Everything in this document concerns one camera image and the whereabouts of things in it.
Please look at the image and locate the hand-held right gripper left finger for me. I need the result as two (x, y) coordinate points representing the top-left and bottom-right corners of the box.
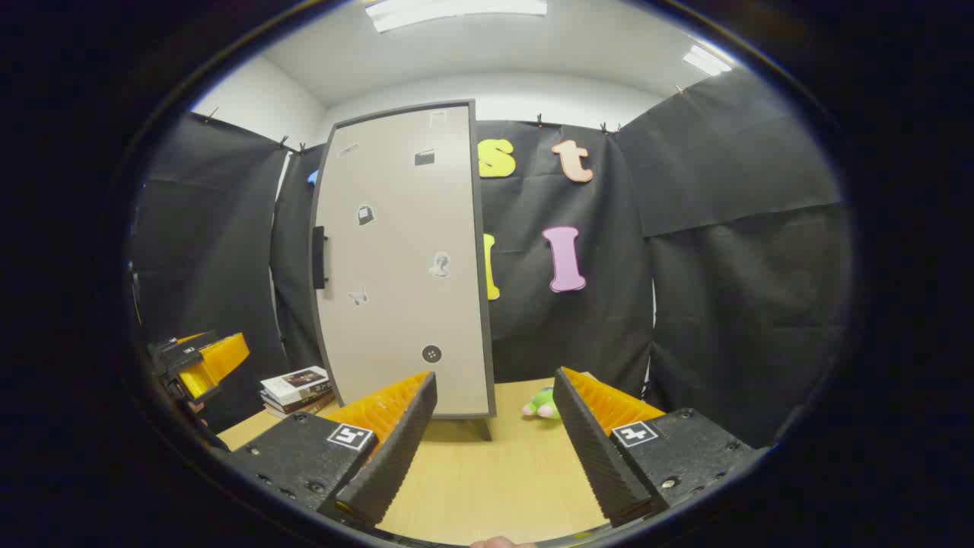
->
(223, 371), (439, 527)

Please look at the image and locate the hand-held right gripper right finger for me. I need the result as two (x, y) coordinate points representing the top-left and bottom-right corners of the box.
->
(552, 367), (756, 528)

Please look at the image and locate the grey cabinet door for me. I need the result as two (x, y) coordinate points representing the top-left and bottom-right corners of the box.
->
(314, 104), (492, 416)

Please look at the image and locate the green plush toy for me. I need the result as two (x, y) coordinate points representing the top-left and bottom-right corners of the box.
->
(522, 386), (564, 421)

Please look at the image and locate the white book with dark cover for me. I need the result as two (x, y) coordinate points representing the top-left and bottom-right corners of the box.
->
(260, 366), (332, 406)

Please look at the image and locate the brown book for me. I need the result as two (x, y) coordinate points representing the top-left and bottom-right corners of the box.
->
(263, 392), (336, 419)

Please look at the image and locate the black backdrop cloth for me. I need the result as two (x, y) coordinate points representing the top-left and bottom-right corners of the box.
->
(129, 68), (853, 450)

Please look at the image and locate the small ceiling light panel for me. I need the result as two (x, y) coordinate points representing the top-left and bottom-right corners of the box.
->
(683, 44), (733, 77)

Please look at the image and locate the large ceiling light panel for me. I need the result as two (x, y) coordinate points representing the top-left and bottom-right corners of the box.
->
(365, 0), (549, 33)

